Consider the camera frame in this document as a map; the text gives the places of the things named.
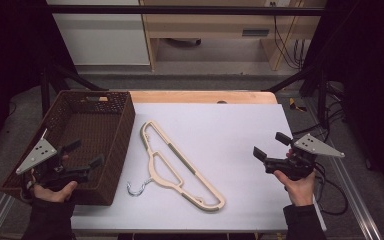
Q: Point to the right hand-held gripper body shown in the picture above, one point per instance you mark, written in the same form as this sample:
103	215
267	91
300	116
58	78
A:
316	146

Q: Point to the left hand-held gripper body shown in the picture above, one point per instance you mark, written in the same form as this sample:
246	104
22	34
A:
37	155

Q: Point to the beige plastic clothes hanger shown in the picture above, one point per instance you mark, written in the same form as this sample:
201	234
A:
182	159

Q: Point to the person's left hand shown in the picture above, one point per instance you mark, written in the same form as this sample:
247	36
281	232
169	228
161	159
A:
55	195

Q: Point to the person's right hand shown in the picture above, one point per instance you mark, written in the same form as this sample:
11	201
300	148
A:
300	191

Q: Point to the brown woven basket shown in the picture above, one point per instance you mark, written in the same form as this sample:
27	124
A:
93	123

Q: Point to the white mat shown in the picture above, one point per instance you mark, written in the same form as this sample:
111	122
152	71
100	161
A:
230	140

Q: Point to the yellow and black tool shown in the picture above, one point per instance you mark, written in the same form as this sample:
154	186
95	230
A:
294	105

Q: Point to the black curtain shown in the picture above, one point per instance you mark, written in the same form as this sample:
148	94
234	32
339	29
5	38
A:
370	83
10	66

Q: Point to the white cabinet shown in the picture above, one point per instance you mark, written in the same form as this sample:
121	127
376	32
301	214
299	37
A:
103	36

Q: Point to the black frame leg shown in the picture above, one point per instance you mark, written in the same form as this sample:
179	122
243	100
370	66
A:
46	90
321	93

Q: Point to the black frame crossbar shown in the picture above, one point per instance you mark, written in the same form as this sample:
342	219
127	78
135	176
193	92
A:
180	10

